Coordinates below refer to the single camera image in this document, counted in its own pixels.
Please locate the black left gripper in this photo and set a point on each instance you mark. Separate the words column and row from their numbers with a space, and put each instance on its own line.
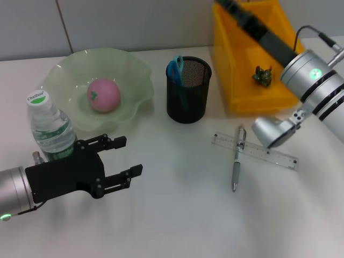
column 61, row 174

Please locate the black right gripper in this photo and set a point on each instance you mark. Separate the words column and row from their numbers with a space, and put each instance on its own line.
column 274, row 45

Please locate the pink peach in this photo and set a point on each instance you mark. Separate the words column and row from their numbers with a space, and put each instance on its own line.
column 104, row 95

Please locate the green plastic wrapper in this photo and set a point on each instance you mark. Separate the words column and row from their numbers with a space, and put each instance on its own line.
column 262, row 76

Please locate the clear water bottle green label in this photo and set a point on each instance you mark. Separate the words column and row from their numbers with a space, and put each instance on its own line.
column 51, row 129

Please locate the blue scissors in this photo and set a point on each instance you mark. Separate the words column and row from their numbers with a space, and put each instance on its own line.
column 173, row 72

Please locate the silver pen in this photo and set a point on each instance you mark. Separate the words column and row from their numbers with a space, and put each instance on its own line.
column 236, row 172

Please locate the clear plastic ruler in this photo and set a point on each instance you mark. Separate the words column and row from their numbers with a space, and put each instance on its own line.
column 282, row 158

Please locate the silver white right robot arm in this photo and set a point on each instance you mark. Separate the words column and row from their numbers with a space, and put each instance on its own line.
column 309, row 75

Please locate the green glass fruit plate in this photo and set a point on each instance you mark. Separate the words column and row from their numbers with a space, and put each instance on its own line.
column 129, row 80

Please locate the black mesh pen holder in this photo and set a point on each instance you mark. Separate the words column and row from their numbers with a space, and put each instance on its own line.
column 196, row 102

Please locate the yellow plastic bin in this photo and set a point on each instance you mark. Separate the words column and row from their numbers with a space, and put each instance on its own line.
column 242, row 88

